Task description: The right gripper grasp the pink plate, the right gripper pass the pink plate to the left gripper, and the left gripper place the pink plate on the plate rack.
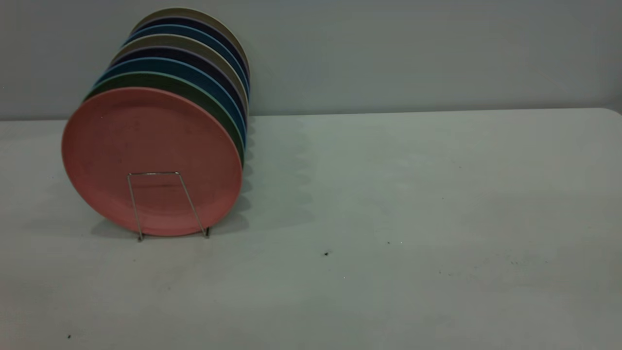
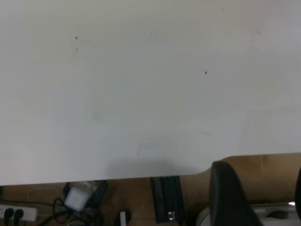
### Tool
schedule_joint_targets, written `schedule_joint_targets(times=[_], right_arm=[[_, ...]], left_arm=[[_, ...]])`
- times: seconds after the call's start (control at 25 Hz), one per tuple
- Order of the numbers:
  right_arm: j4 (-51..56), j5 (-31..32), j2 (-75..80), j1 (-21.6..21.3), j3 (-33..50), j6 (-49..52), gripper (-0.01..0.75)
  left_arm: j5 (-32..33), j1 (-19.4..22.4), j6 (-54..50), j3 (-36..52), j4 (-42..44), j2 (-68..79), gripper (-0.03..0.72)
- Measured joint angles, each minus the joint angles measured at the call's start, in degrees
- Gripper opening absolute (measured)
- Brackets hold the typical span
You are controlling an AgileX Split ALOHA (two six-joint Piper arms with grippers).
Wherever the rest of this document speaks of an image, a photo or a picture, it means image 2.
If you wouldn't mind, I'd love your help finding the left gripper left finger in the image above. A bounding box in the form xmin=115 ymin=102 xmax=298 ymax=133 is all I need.
xmin=209 ymin=161 xmax=264 ymax=226

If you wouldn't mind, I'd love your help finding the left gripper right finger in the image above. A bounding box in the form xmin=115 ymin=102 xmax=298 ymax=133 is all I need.
xmin=295 ymin=167 xmax=301 ymax=203

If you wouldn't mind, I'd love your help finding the white round base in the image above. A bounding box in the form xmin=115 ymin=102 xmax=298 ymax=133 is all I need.
xmin=196 ymin=206 xmax=212 ymax=226

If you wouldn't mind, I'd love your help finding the black table leg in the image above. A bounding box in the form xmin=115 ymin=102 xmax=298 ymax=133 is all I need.
xmin=150 ymin=175 xmax=186 ymax=226

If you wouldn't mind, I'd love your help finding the white power adapter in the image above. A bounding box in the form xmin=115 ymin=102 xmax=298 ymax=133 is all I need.
xmin=64 ymin=187 xmax=87 ymax=210

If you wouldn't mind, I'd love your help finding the white power strip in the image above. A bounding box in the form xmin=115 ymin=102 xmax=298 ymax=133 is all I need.
xmin=0 ymin=204 xmax=39 ymax=222

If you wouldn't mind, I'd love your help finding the black cable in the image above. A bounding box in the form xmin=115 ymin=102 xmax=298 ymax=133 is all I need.
xmin=39 ymin=197 xmax=105 ymax=226

